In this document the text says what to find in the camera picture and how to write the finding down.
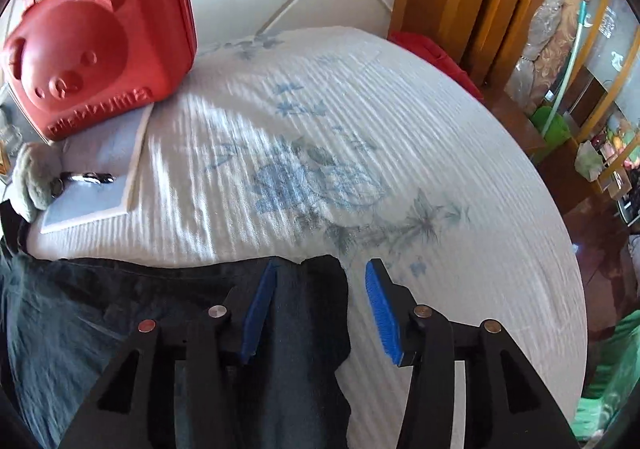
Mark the black printed garment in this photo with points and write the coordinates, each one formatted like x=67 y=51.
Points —
x=300 y=329

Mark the green cloth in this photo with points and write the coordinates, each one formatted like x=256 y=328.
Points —
x=610 y=379

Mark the white paper sheet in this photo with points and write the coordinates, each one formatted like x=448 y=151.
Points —
x=100 y=149

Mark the red bear-face case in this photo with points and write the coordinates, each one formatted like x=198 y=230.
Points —
x=100 y=39

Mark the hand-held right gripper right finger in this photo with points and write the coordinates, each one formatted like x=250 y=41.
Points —
x=382 y=314

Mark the white plastic bag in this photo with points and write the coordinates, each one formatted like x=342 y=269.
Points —
x=589 y=160

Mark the red cloth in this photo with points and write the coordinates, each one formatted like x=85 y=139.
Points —
x=430 y=54

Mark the plastic-wrapped fluffy blankets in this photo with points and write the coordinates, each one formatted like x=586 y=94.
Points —
x=555 y=29

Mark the wooden nightstand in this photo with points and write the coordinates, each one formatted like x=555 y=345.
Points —
x=520 y=129

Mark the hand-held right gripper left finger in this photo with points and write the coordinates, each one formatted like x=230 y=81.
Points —
x=260 y=309

